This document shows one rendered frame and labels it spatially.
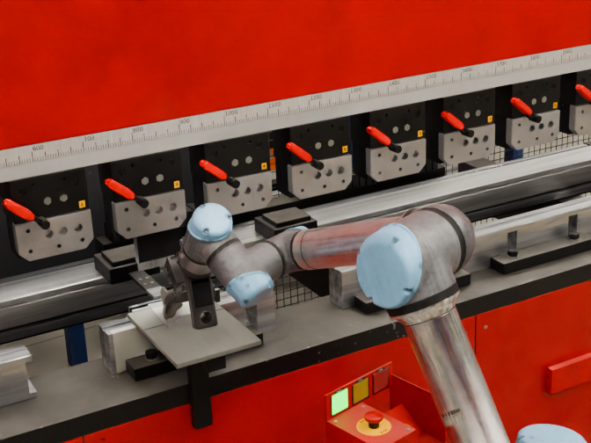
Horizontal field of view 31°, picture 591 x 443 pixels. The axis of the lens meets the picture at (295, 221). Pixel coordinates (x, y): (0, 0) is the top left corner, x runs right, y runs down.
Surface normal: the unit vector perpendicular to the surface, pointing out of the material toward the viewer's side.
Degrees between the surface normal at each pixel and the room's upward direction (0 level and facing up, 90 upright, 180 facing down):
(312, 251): 86
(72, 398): 0
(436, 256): 63
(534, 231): 90
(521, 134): 90
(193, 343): 0
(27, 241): 90
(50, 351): 0
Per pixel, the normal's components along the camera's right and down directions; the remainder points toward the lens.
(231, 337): -0.04, -0.93
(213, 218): 0.25, -0.51
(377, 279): -0.70, 0.17
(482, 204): 0.48, 0.30
